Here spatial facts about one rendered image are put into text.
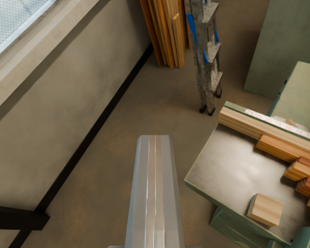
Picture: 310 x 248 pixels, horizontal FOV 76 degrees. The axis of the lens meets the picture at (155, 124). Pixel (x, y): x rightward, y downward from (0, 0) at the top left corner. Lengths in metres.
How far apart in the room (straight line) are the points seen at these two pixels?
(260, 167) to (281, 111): 0.26
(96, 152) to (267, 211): 1.39
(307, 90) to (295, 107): 0.08
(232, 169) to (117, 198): 1.09
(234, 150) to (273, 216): 0.16
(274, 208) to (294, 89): 0.44
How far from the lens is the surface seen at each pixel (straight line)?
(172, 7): 1.67
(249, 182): 0.50
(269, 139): 0.50
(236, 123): 0.51
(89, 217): 1.55
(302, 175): 0.49
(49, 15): 1.29
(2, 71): 1.15
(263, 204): 0.45
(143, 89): 1.83
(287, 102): 0.74
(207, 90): 1.37
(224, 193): 0.48
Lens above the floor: 1.37
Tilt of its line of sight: 59 degrees down
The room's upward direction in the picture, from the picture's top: 21 degrees counter-clockwise
